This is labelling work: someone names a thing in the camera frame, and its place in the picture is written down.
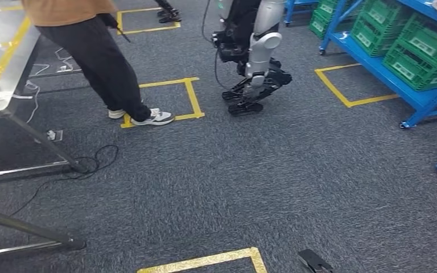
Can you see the stainless steel side table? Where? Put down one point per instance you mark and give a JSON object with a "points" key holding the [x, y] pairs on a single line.
{"points": [[15, 86]]}

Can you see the metal floor socket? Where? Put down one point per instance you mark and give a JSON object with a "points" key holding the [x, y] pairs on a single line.
{"points": [[56, 136]]}

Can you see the black handheld controller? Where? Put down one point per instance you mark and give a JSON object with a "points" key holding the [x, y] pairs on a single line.
{"points": [[109, 20]]}

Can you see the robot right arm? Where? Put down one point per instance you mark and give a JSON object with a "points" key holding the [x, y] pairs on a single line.
{"points": [[314, 262]]}

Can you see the black humanoid robot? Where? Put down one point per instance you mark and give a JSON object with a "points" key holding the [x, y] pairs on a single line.
{"points": [[233, 49]]}

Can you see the humanoid robot's silver arm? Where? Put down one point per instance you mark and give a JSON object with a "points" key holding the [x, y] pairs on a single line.
{"points": [[265, 41]]}

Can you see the yellow tape grid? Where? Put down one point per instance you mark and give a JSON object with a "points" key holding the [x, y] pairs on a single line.
{"points": [[11, 49]]}

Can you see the humanoid robot's grey hand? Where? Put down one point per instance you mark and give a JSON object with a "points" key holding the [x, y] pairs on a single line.
{"points": [[255, 86]]}

